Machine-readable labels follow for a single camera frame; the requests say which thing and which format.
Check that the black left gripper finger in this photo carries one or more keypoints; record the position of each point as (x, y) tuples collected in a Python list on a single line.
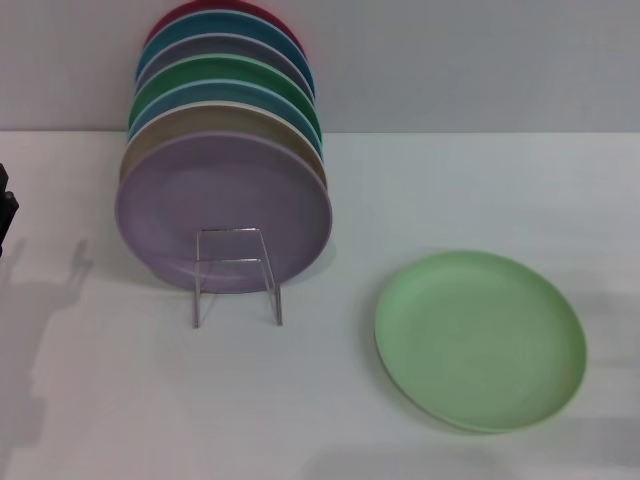
[(7, 220)]

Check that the light green plate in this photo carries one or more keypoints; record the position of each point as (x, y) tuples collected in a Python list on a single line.
[(480, 340)]

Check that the purple plate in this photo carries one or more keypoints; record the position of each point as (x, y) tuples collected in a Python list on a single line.
[(220, 200)]

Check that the beige plate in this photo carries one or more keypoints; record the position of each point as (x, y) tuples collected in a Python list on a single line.
[(200, 120)]

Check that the light blue plate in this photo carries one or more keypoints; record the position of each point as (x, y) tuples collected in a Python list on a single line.
[(210, 90)]

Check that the dark green plate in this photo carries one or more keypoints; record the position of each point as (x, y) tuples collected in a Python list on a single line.
[(220, 67)]

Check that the maroon plate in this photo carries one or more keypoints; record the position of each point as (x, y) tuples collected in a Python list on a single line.
[(175, 9)]

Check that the grey lavender plate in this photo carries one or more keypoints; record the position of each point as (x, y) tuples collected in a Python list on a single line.
[(220, 45)]

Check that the teal plate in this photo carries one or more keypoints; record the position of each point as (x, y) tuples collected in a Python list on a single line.
[(220, 24)]

